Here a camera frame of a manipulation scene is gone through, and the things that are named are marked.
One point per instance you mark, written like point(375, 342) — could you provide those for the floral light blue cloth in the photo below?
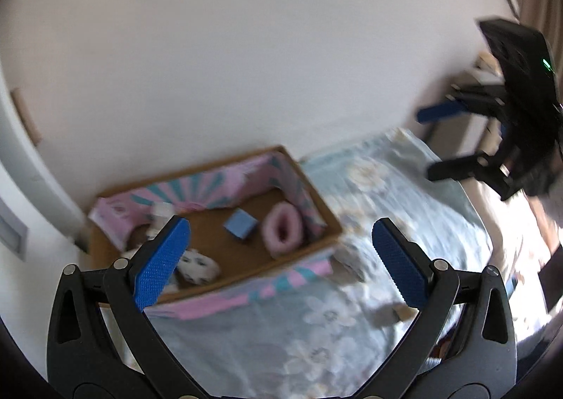
point(396, 205)

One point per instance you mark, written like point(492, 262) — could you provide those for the white door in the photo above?
point(22, 170)

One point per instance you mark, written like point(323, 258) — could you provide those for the small wooden box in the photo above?
point(488, 64)

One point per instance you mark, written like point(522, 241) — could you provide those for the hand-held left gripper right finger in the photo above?
point(398, 265)

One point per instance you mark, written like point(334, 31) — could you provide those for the pink printed cardboard box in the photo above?
point(246, 262)

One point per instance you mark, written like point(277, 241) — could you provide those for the white dotted folded cloth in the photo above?
point(352, 265)

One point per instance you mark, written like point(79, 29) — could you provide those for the white sock with black print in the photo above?
point(198, 267)

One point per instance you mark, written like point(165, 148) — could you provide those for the pale pink bedding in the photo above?
point(514, 258)

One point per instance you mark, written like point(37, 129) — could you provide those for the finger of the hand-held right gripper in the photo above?
point(457, 169)
point(440, 112)

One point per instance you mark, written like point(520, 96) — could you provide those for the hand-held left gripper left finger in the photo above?
point(160, 265)

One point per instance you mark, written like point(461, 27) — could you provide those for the small blue box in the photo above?
point(240, 225)

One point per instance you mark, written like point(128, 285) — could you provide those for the pink fluffy scrunchie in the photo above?
point(281, 229)

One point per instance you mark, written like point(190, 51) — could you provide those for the grey upholstered headboard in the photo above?
point(466, 135)

